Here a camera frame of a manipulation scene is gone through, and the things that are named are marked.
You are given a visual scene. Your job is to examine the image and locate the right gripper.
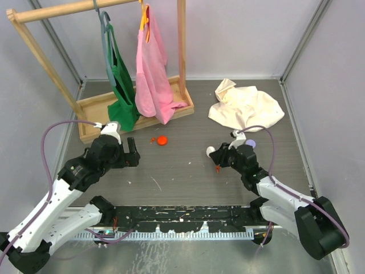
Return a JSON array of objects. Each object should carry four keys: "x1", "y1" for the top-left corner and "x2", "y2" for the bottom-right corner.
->
[{"x1": 209, "y1": 142, "x2": 246, "y2": 175}]

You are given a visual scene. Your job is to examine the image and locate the white earbud case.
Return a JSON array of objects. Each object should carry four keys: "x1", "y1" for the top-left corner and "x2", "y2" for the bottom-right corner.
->
[{"x1": 206, "y1": 146, "x2": 216, "y2": 157}]

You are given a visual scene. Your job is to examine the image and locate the lilac earbud case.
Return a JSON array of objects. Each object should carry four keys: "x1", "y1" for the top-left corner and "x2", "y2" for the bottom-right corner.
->
[{"x1": 245, "y1": 139, "x2": 256, "y2": 148}]

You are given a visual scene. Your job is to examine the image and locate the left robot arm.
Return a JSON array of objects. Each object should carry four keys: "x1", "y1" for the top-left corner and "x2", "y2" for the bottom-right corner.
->
[{"x1": 1, "y1": 135, "x2": 140, "y2": 273}]

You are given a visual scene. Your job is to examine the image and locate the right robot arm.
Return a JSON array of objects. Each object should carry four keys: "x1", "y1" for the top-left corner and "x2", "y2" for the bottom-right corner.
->
[{"x1": 206, "y1": 143, "x2": 350, "y2": 260}]

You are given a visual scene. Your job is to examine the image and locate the green t-shirt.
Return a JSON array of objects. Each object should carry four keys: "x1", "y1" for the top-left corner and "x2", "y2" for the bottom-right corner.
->
[{"x1": 107, "y1": 25, "x2": 140, "y2": 132}]

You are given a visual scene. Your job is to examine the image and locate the cream satin cloth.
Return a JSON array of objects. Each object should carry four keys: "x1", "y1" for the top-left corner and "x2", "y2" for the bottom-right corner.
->
[{"x1": 208, "y1": 78, "x2": 285, "y2": 132}]

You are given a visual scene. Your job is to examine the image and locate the pink t-shirt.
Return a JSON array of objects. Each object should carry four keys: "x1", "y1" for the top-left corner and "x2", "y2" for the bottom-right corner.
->
[{"x1": 135, "y1": 6, "x2": 187, "y2": 124}]

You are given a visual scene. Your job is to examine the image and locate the wooden clothes rack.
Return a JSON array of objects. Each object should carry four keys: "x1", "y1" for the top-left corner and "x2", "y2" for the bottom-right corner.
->
[{"x1": 6, "y1": 0, "x2": 195, "y2": 145}]

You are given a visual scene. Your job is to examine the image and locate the orange yellow hanger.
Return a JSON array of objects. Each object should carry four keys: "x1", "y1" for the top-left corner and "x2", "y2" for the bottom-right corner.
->
[{"x1": 139, "y1": 0, "x2": 150, "y2": 43}]

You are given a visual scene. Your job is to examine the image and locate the grey blue hanger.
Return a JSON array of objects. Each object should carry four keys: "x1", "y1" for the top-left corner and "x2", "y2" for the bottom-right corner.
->
[{"x1": 93, "y1": 0, "x2": 116, "y2": 87}]

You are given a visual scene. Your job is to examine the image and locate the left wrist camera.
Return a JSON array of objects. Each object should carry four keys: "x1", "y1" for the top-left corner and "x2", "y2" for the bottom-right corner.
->
[{"x1": 100, "y1": 122, "x2": 121, "y2": 144}]

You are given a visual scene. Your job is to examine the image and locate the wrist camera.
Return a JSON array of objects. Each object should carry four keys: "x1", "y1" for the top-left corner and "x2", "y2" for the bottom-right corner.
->
[
  {"x1": 100, "y1": 122, "x2": 121, "y2": 144},
  {"x1": 228, "y1": 130, "x2": 246, "y2": 150}
]

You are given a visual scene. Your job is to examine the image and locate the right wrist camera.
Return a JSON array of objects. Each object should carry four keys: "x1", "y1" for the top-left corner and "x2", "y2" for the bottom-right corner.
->
[{"x1": 228, "y1": 130, "x2": 246, "y2": 150}]

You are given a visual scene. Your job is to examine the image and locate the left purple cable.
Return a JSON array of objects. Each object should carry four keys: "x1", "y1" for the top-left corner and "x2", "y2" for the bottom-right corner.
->
[{"x1": 0, "y1": 120, "x2": 102, "y2": 262}]

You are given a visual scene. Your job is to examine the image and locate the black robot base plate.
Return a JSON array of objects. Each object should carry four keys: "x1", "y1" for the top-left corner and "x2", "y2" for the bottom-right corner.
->
[{"x1": 97, "y1": 204, "x2": 269, "y2": 236}]

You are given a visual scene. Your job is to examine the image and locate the slotted cable duct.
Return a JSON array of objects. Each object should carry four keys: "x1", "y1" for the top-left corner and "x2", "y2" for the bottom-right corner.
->
[{"x1": 72, "y1": 228, "x2": 254, "y2": 241}]

